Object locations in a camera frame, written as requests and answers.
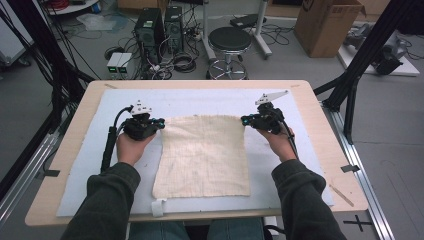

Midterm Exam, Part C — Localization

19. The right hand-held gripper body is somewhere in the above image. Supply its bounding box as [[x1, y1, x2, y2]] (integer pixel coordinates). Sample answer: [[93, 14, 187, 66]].
[[249, 89, 290, 136]]

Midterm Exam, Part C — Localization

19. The clear plastic sheet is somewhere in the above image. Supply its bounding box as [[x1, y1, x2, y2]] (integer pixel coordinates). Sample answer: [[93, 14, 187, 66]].
[[76, 12, 130, 33]]

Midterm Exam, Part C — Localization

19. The light wooden table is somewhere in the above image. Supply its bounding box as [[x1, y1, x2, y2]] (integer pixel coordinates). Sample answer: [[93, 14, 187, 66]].
[[24, 79, 370, 228]]

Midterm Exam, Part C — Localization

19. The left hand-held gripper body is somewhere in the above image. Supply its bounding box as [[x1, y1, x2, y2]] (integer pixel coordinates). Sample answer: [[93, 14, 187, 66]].
[[121, 99, 158, 141]]

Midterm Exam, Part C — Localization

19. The black tape cross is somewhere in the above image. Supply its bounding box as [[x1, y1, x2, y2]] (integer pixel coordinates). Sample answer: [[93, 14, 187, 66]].
[[342, 214, 373, 233]]

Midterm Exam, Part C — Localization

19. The person's left hand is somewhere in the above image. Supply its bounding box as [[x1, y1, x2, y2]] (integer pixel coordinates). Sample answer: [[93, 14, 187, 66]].
[[115, 131, 158, 167]]

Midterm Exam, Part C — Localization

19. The thin wooden stick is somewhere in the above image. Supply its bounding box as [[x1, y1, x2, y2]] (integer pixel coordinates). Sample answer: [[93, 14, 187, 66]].
[[328, 183, 355, 208]]

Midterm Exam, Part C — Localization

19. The large black computer tower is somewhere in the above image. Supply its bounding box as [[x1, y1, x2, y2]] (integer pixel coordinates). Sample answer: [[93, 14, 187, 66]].
[[134, 7, 166, 65]]

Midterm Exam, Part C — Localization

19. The round white table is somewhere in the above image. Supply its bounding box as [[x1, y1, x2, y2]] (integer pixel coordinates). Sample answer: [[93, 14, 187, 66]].
[[45, 0, 101, 16]]

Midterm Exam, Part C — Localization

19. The cream checked cloth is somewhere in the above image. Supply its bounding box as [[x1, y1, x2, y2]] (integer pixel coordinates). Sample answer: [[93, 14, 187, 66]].
[[151, 114, 252, 218]]

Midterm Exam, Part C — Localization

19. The black metal frame with cables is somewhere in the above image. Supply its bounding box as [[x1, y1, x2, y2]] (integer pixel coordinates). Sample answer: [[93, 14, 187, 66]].
[[0, 0, 96, 201]]

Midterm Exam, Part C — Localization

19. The brown cardboard box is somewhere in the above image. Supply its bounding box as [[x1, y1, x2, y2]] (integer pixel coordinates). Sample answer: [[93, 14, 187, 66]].
[[293, 0, 367, 59]]

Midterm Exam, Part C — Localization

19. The white power supply box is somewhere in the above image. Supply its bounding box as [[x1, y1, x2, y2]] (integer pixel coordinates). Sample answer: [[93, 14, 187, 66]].
[[116, 52, 134, 75], [106, 52, 124, 75]]

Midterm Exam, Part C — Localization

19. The flat black case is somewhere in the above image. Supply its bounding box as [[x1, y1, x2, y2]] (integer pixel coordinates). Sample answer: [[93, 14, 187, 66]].
[[229, 13, 268, 30]]

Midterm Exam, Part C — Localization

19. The aluminium rail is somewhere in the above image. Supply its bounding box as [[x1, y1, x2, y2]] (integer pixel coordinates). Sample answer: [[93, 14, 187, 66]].
[[321, 101, 396, 240], [0, 132, 60, 228]]

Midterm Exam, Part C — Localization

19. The white board with black device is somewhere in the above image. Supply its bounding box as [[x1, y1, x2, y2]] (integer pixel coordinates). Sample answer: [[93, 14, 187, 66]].
[[337, 22, 421, 77]]

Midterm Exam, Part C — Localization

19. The person's right hand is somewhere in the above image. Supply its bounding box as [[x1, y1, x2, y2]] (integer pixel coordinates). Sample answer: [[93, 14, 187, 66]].
[[255, 123, 298, 164]]

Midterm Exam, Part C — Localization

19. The thin black cable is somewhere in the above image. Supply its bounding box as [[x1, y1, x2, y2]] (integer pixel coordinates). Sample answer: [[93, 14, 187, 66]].
[[281, 119, 300, 160]]

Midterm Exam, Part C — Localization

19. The coil of black cables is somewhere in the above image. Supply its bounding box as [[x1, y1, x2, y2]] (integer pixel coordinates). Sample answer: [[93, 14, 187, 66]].
[[172, 52, 198, 74]]

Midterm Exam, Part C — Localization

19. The slim black computer tower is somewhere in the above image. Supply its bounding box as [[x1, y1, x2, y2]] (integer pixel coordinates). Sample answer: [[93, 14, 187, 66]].
[[163, 5, 185, 55]]

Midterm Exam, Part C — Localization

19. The white table mat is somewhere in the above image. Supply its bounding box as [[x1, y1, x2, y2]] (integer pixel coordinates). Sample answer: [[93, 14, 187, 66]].
[[56, 88, 335, 218]]

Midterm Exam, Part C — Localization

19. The black round stool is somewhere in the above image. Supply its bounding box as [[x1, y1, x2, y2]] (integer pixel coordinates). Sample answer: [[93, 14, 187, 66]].
[[205, 26, 253, 81]]

